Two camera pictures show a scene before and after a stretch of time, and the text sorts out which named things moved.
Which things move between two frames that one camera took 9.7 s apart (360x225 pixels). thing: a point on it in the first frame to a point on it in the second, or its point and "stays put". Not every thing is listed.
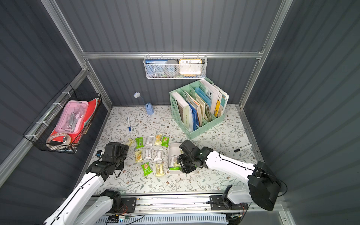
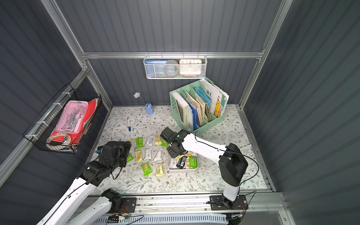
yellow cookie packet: x=138 y=156 stays put
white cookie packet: x=149 y=139 stays put
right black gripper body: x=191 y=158 to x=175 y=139
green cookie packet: x=146 y=168 stays put
